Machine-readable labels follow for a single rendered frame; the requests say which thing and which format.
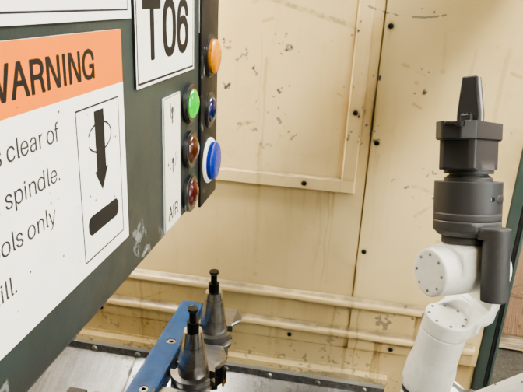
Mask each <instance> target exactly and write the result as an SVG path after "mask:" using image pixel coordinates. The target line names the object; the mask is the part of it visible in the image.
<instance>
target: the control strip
mask: <svg viewBox="0 0 523 392"><path fill-rule="evenodd" d="M218 25H219V0H200V28H199V95H198V96H199V99H200V105H199V110H198V136H197V133H196V132H195V131H194V130H189V131H188V132H187V133H186V135H185V137H184V141H183V146H182V160H183V164H184V166H185V167H186V168H187V169H191V168H192V167H193V166H194V165H195V163H196V161H195V162H194V163H192V164H191V162H190V159H189V146H190V142H191V138H192V137H193V136H196V137H197V138H198V143H199V154H198V179H197V177H196V176H195V175H194V174H189V175H188V176H187V178H186V180H185V182H184V187H183V193H182V203H183V207H184V209H185V211H186V212H191V211H192V210H193V209H194V207H195V205H194V206H193V207H191V206H190V204H189V191H190V186H191V182H192V181H193V180H196V181H197V183H198V187H199V195H198V207H199V208H201V206H202V205H203V204H204V203H205V201H206V200H207V199H208V197H209V196H210V195H211V194H212V192H213V191H214V190H215V189H216V179H214V180H210V179H209V178H208V177H207V174H206V157H207V152H208V149H209V145H210V143H211V142H216V118H215V120H214V121H213V122H212V123H210V121H209V103H210V100H211V98H212V97H214V98H215V100H216V103H217V73H216V74H212V73H211V72H210V71H209V45H210V42H211V40H212V39H217V40H218ZM193 89H196V90H197V92H198V89H197V87H196V85H195V84H194V83H188V84H187V85H186V87H185V89H184V93H183V97H182V114H183V118H184V120H185V122H186V123H187V124H192V123H193V122H194V121H195V118H196V117H197V114H196V116H195V117H194V118H191V116H190V113H189V99H190V95H191V91H192V90H193Z"/></svg>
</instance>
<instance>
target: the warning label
mask: <svg viewBox="0 0 523 392"><path fill-rule="evenodd" d="M128 236H129V233H128V195H127V175H126V156H125V118H124V98H123V79H122V60H121V29H116V30H101V31H93V32H85V33H71V34H63V35H55V36H48V37H33V38H26V39H18V40H4V41H0V360H1V359H2V358H4V357H5V356H6V355H7V354H8V353H9V352H10V351H11V350H12V349H13V348H14V347H15V346H16V345H17V344H18V343H19V342H20V341H21V340H22V339H23V338H24V337H25V336H26V335H27V334H28V333H29V332H30V331H32V330H33V329H34V328H35V327H36V326H37V325H38V324H39V323H40V322H41V321H42V320H43V319H44V318H45V317H46V316H47V315H48V314H49V313H50V312H51V311H52V310H53V309H54V308H55V307H56V306H57V305H58V304H59V303H60V302H61V301H62V300H63V299H64V298H65V297H66V296H67V295H68V294H69V293H70V292H71V291H72V290H73V289H74V288H75V287H76V286H77V285H78V284H79V283H80V282H81V281H82V280H83V279H84V278H86V277H87V276H88V275H89V274H90V273H91V272H92V271H93V270H94V269H95V268H96V267H97V266H98V265H99V264H100V263H101V262H102V261H103V260H104V259H105V258H106V257H107V256H108V255H109V254H110V253H111V252H113V251H114V250H115V249H116V248H117V247H118V246H119V245H120V244H121V243H122V242H123V241H124V240H125V239H126V238H127V237H128Z"/></svg>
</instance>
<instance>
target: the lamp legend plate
mask: <svg viewBox="0 0 523 392"><path fill-rule="evenodd" d="M162 141H163V233H164V234H165V233H166V234H167V232H168V231H169V230H170V229H171V228H172V227H173V225H174V224H175V223H176V222H177V221H178V219H179V218H180V217H181V98H180V92H176V93H174V94H172V95H169V96H167V97H165V98H163V99H162Z"/></svg>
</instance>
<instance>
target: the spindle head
mask: <svg viewBox="0 0 523 392"><path fill-rule="evenodd" d="M116 29H121V60H122V79H123V98H124V118H125V156H126V175H127V195H128V233H129V236H128V237H127V238H126V239H125V240H124V241H123V242H122V243H121V244H120V245H119V246H118V247H117V248H116V249H115V250H114V251H113V252H111V253H110V254H109V255H108V256H107V257H106V258H105V259H104V260H103V261H102V262H101V263H100V264H99V265H98V266H97V267H96V268H95V269H94V270H93V271H92V272H91V273H90V274H89V275H88V276H87V277H86V278H84V279H83V280H82V281H81V282H80V283H79V284H78V285H77V286H76V287H75V288H74V289H73V290H72V291H71V292H70V293H69V294H68V295H67V296H66V297H65V298H64V299H63V300H62V301H61V302H60V303H59V304H58V305H57V306H56V307H55V308H54V309H53V310H52V311H51V312H50V313H49V314H48V315H47V316H46V317H45V318H44V319H43V320H42V321H41V322H40V323H39V324H38V325H37V326H36V327H35V328H34V329H33V330H32V331H30V332H29V333H28V334H27V335H26V336H25V337H24V338H23V339H22V340H21V341H20V342H19V343H18V344H17V345H16V346H15V347H14V348H13V349H12V350H11V351H10V352H9V353H8V354H7V355H6V356H5V357H4V358H2V359H1V360H0V392H27V391H28V390H29V389H30V388H31V387H32V386H33V385H34V384H35V383H36V382H37V380H38V379H39V378H40V377H41V376H42V374H43V373H44V372H45V371H46V370H47V368H48V367H49V366H50V365H51V364H52V363H53V362H54V360H56V358H57V357H59V355H60V354H61V353H62V352H63V351H64V350H65V348H66V347H67V346H68V345H69V344H70V342H71V341H72V340H73V339H74V338H75V336H76V335H77V334H78V333H79V332H80V331H81V330H82V329H83V328H84V327H85V326H86V325H87V323H88V322H89V321H90V320H91V319H92V318H93V316H94V315H95V314H96V313H97V312H98V310H99V309H100V308H101V307H102V306H103V305H104V304H105V302H106V301H108V300H109V298H110V297H111V296H112V295H113V294H114V292H115V291H116V290H117V289H118V288H119V287H120V286H121V284H122V283H123V282H124V281H125V280H126V278H127V277H128V276H129V275H130V274H131V273H132V272H133V271H134V270H135V269H136V268H137V266H138V265H139V264H140V263H141V262H142V260H143V259H144V258H145V257H146V256H147V255H148V253H149V252H150V251H151V250H152V249H153V248H154V247H155V246H156V245H157V244H158V243H159V241H160V240H161V239H162V238H163V237H164V236H165V234H166V233H165V234H164V233H163V141H162V99H163V98H165V97H167V96H169V95H172V94H174V93H176V92H180V98H181V216H182V215H183V214H184V213H185V212H186V211H185V209H184V207H183V203H182V193H183V187H184V182H185V180H186V178H187V176H188V175H189V174H194V175H195V176H196V177H197V179H198V158H197V160H196V163H195V165H194V166H193V167H192V168H191V169H187V168H186V167H185V166H184V164H183V160H182V146H183V141H184V137H185V135H186V133H187V132H188V131H189V130H194V131H195V132H196V133H197V136H198V113H197V117H196V118H195V121H194V122H193V123H192V124H187V123H186V122H185V120H184V118H183V114H182V97H183V93H184V89H185V87H186V85H187V84H188V83H194V84H195V85H196V87H197V89H198V94H199V0H194V68H193V69H192V70H189V71H187V72H183V73H181V74H179V75H176V76H173V77H170V78H168V79H164V80H163V81H160V82H157V83H154V84H152V85H150V86H146V87H144V88H141V89H138V90H134V68H133V46H132V0H131V18H128V19H104V20H92V21H79V22H67V23H43V24H30V25H18V26H0V41H4V40H18V39H26V38H33V37H48V36H55V35H63V34H71V33H85V32H93V31H101V30H116Z"/></svg>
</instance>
